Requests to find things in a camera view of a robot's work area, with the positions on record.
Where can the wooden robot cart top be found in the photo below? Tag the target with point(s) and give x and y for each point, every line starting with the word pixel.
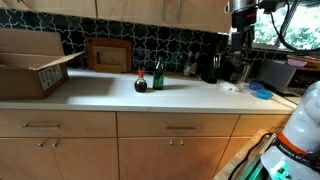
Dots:
pixel 230 170

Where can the wooden cabinet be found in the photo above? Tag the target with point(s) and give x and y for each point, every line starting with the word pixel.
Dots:
pixel 133 10
pixel 150 156

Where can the grey metal pole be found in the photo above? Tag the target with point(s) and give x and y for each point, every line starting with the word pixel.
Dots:
pixel 286 23

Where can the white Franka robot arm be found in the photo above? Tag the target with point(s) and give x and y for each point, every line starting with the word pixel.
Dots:
pixel 303 123

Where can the metal cabinet knob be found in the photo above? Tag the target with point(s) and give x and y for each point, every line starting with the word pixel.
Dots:
pixel 171 142
pixel 182 142
pixel 55 145
pixel 41 144

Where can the wooden upper cabinet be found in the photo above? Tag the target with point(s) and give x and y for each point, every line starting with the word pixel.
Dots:
pixel 133 10

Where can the purple bowl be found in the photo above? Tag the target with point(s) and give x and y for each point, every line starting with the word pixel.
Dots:
pixel 256 85

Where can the soy sauce bottle red cap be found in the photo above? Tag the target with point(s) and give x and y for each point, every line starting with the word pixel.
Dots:
pixel 140 86

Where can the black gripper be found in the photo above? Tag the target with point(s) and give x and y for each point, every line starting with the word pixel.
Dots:
pixel 245 18

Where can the blue bowl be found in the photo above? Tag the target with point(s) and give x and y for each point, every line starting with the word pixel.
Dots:
pixel 264 94

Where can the green glass bottle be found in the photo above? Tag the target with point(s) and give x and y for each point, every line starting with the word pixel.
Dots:
pixel 158 78

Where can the window with white frame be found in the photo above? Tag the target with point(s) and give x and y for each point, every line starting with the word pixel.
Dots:
pixel 306 26

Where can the dark brown cutting board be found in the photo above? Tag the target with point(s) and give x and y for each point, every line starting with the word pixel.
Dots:
pixel 110 42

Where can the black coffee maker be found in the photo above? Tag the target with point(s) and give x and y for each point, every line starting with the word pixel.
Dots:
pixel 213 63

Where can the wooden lower cabinet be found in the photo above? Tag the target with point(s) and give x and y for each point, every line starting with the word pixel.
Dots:
pixel 150 156

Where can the spice bottle white label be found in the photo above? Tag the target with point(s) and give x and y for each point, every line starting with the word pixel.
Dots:
pixel 187 68

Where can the pink bowl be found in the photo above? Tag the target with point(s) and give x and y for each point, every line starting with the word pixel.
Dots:
pixel 296 62

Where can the light bamboo cutting board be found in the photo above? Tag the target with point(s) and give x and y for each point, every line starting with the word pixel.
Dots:
pixel 110 55

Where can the grey box appliance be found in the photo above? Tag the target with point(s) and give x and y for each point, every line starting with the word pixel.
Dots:
pixel 276 75

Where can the open cardboard box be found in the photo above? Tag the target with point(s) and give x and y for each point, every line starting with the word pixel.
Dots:
pixel 20 80

